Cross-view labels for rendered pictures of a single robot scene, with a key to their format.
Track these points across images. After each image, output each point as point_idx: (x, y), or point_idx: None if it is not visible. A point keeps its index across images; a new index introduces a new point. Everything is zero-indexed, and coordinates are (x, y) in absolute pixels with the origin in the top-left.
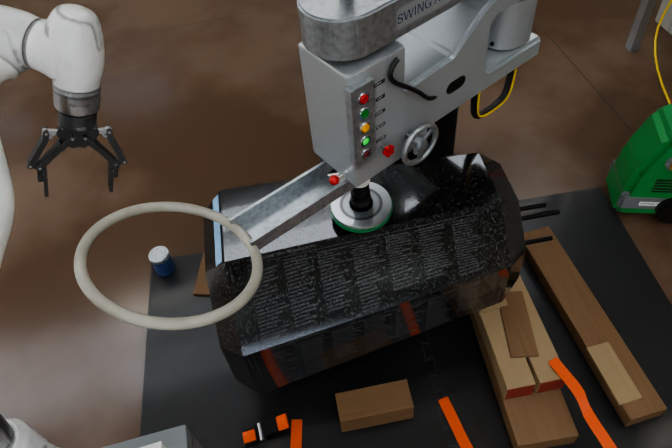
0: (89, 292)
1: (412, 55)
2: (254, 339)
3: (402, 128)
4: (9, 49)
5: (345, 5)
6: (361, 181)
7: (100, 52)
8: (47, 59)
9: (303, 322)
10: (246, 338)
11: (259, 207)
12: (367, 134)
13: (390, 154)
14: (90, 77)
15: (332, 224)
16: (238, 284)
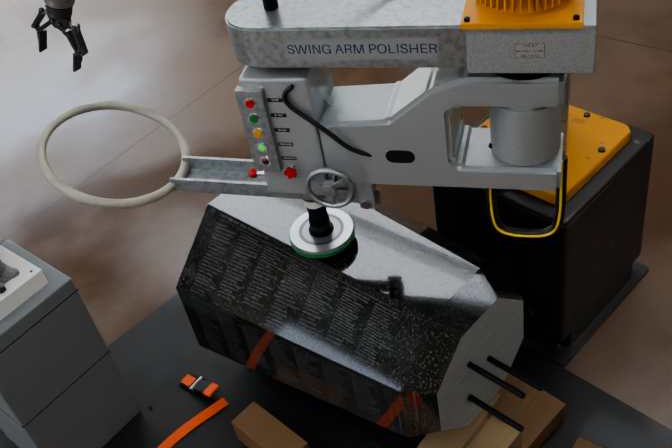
0: (42, 131)
1: (366, 103)
2: (189, 280)
3: (320, 163)
4: None
5: (251, 16)
6: (273, 189)
7: None
8: None
9: (223, 295)
10: (185, 275)
11: (211, 163)
12: (263, 142)
13: (290, 176)
14: None
15: None
16: (205, 228)
